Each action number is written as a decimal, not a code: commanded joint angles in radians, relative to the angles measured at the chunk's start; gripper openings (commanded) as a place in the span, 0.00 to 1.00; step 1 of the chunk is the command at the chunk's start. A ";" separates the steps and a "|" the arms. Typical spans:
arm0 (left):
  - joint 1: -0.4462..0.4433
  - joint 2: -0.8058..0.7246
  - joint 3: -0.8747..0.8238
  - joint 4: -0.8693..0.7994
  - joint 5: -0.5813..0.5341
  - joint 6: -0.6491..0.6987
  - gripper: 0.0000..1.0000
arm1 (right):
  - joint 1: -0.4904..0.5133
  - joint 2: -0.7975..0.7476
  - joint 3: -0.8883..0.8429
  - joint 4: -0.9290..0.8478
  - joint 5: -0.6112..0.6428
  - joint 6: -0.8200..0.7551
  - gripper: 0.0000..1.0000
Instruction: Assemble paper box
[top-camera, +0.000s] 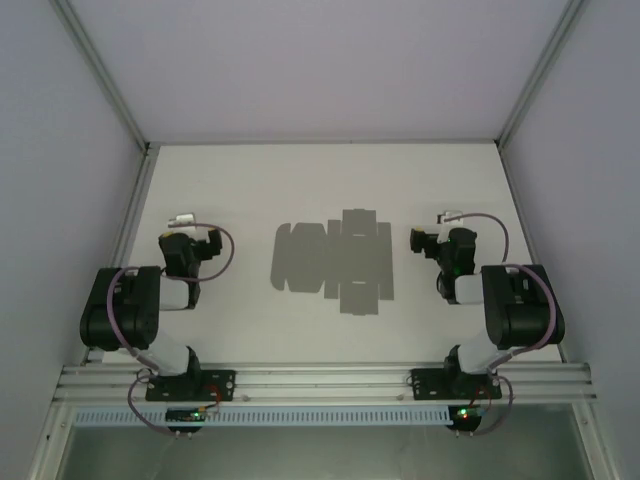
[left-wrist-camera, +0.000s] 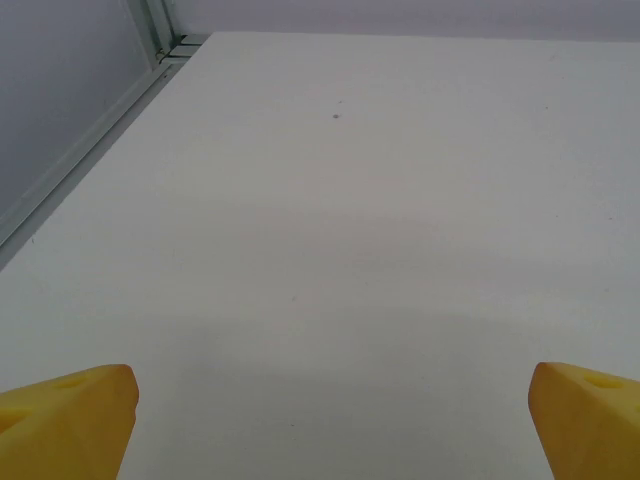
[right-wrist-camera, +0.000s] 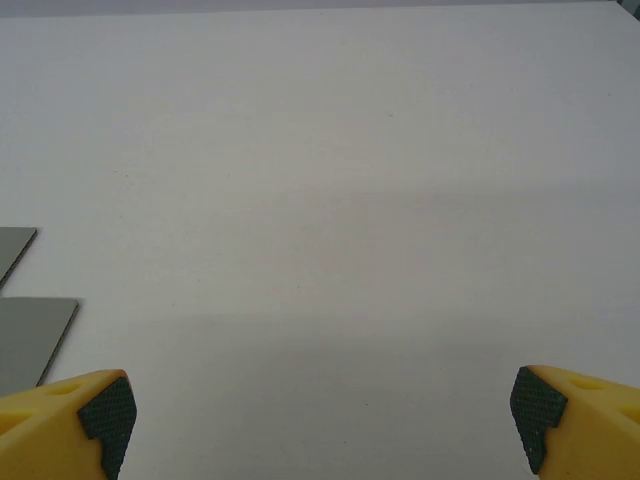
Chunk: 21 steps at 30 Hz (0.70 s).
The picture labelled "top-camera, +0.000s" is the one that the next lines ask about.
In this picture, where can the grey paper box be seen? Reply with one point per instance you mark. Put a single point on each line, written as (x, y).
(350, 260)

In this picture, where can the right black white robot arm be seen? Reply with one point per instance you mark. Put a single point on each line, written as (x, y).
(525, 310)

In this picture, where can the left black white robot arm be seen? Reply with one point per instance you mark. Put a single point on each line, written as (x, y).
(120, 310)

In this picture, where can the right circuit board green light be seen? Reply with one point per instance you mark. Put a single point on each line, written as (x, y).
(465, 415)

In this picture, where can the circuit board green light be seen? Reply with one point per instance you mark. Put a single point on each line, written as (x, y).
(465, 415)
(185, 415)

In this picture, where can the left circuit board green light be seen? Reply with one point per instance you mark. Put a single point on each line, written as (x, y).
(185, 415)

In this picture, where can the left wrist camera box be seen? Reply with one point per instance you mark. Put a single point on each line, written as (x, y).
(181, 220)

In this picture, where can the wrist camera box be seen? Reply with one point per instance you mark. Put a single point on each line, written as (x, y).
(449, 218)
(181, 220)

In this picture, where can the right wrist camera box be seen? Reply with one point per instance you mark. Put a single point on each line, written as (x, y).
(449, 218)

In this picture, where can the aluminium table side rail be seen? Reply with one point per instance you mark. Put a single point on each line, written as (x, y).
(524, 225)
(125, 250)

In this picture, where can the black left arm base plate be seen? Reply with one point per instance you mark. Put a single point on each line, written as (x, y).
(222, 385)

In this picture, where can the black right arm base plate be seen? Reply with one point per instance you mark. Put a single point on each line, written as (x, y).
(425, 385)

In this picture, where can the aluminium mounting rail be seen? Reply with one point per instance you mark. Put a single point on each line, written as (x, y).
(320, 382)

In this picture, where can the aluminium frame post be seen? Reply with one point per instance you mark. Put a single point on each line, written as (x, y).
(101, 65)
(542, 65)

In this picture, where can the aluminium frame leg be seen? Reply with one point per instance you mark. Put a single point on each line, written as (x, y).
(50, 440)
(595, 440)

